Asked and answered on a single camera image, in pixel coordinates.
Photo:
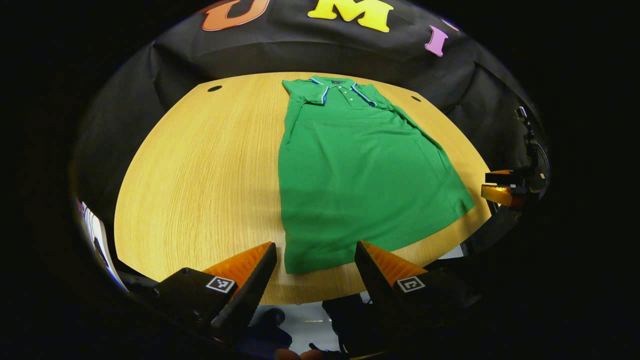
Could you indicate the black backdrop cloth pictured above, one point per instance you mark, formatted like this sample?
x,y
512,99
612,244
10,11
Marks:
x,y
280,50

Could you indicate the green T-shirt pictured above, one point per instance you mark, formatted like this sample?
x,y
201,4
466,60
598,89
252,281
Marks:
x,y
350,175

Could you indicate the white blue-edged panel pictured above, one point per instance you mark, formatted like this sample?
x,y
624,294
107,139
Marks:
x,y
97,235

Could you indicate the person's dark trouser leg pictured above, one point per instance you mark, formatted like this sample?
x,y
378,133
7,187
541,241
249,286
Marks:
x,y
267,330

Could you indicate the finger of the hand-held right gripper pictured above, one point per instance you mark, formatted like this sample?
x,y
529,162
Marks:
x,y
502,196
500,177

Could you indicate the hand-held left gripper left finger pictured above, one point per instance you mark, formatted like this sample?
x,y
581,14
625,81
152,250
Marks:
x,y
250,295

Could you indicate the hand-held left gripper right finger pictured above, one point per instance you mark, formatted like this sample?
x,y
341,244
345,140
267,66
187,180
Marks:
x,y
372,280

